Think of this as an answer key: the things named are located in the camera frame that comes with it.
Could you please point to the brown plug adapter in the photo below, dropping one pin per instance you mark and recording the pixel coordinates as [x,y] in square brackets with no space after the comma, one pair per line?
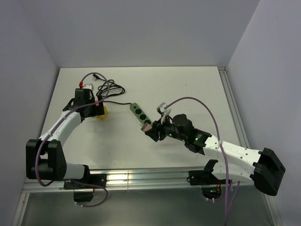
[146,127]

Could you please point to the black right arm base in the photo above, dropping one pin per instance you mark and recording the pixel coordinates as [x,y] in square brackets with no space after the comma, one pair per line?
[203,178]

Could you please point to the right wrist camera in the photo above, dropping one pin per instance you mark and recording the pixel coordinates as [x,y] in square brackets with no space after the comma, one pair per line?
[164,111]

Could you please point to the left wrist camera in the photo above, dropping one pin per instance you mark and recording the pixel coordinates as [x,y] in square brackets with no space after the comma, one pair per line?
[89,86]

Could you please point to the green power strip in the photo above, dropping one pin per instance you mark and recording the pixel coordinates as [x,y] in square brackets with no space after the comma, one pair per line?
[140,114]

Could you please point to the yellow plug adapter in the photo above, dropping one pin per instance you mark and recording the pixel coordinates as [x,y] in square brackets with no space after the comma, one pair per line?
[102,114]

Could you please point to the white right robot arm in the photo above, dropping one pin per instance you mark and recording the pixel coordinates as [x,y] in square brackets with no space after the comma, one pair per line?
[228,162]

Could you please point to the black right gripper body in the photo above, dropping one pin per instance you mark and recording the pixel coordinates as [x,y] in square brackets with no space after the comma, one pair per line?
[167,128]

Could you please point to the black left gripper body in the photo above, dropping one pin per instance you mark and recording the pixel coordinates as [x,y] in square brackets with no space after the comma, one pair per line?
[94,110]

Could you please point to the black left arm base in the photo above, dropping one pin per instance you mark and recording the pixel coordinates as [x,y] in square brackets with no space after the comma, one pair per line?
[84,190]

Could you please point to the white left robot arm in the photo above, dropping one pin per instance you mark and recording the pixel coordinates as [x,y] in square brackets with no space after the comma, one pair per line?
[45,160]

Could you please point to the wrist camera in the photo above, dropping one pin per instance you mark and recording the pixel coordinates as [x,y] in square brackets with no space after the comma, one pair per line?
[89,86]
[164,111]

